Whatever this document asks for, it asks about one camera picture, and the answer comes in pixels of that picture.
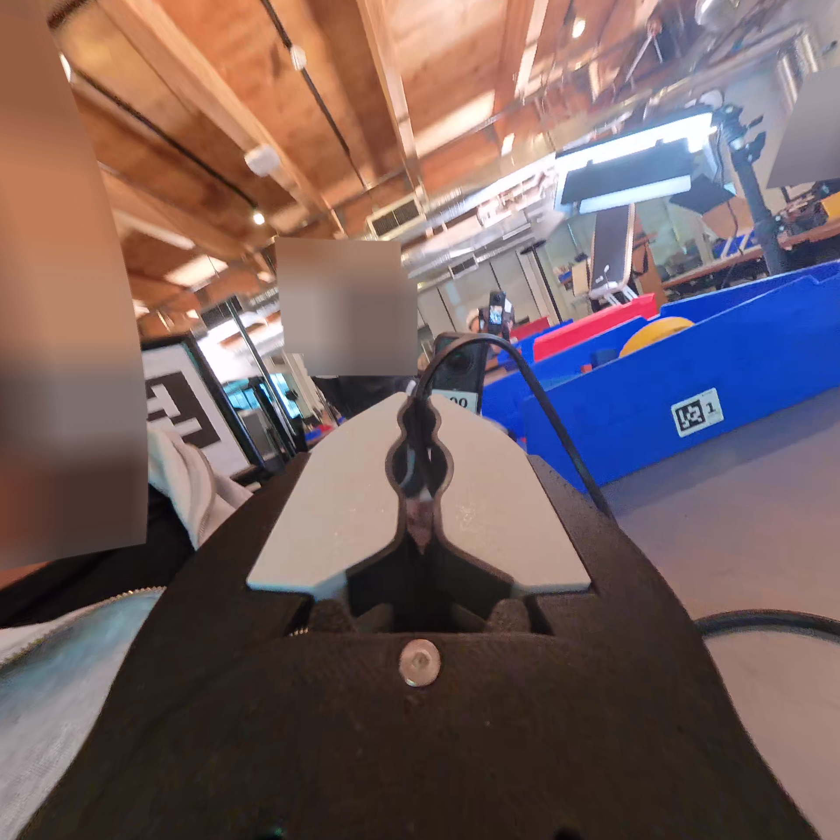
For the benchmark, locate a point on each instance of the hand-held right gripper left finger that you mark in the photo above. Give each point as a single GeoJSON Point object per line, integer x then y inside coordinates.
{"type": "Point", "coordinates": [334, 512]}

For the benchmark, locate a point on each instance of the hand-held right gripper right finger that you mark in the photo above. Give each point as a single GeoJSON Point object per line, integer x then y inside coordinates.
{"type": "Point", "coordinates": [505, 512]}

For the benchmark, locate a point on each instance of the grey desk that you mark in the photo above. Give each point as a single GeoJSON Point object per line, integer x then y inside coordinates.
{"type": "Point", "coordinates": [754, 538]}

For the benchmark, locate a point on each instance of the red plastic bin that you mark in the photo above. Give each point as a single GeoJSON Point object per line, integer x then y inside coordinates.
{"type": "Point", "coordinates": [590, 331]}
{"type": "Point", "coordinates": [531, 328]}

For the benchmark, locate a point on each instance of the floor stand with grey board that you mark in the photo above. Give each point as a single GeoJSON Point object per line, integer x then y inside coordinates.
{"type": "Point", "coordinates": [269, 394]}

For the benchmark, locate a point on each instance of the ceiling air vent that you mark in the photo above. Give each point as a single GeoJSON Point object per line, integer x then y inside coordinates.
{"type": "Point", "coordinates": [396, 216]}

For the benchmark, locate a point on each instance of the framed black white marker poster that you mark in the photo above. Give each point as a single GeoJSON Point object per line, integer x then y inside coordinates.
{"type": "Point", "coordinates": [184, 407]}

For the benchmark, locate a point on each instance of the yellow tape roll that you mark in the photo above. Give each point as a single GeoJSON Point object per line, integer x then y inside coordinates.
{"type": "Point", "coordinates": [656, 334]}

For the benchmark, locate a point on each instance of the light panel on stand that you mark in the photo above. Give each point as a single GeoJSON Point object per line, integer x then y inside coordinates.
{"type": "Point", "coordinates": [630, 170]}

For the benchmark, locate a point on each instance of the white ceiling access point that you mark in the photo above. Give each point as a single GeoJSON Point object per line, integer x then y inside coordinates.
{"type": "Point", "coordinates": [262, 161]}

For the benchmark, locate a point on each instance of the wooden work table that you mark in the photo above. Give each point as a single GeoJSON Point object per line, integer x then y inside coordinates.
{"type": "Point", "coordinates": [741, 256]}

